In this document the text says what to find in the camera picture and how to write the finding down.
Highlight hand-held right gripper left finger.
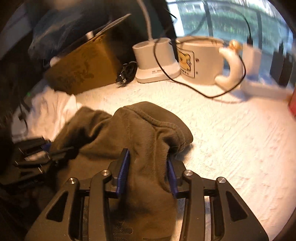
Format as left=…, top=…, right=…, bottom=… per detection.
left=24, top=148, right=130, bottom=241

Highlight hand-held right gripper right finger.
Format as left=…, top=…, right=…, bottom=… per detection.
left=166, top=158, right=270, bottom=241

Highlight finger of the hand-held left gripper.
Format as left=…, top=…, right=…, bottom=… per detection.
left=13, top=137, right=52, bottom=156
left=15, top=146, right=80, bottom=168

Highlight dark olive t-shirt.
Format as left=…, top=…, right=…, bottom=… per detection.
left=35, top=101, right=193, bottom=241

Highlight white crumpled garment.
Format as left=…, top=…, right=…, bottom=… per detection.
left=10, top=87, right=82, bottom=143

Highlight brown cardboard box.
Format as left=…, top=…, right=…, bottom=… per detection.
left=44, top=32, right=123, bottom=95

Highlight white desk lamp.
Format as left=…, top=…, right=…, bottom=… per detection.
left=132, top=0, right=181, bottom=84

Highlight white power strip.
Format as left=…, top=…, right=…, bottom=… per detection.
left=239, top=76, right=289, bottom=99

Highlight red can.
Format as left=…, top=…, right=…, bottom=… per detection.
left=287, top=93, right=296, bottom=116

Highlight white charger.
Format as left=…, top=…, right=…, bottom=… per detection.
left=242, top=44, right=263, bottom=77

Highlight black charger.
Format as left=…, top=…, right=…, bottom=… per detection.
left=272, top=46, right=293, bottom=87

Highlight black charger cable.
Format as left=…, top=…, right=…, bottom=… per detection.
left=154, top=9, right=253, bottom=99

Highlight black coiled cable bundle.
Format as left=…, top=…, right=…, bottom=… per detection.
left=115, top=61, right=138, bottom=88

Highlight cream mug with duck handle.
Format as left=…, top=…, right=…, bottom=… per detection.
left=175, top=36, right=245, bottom=90

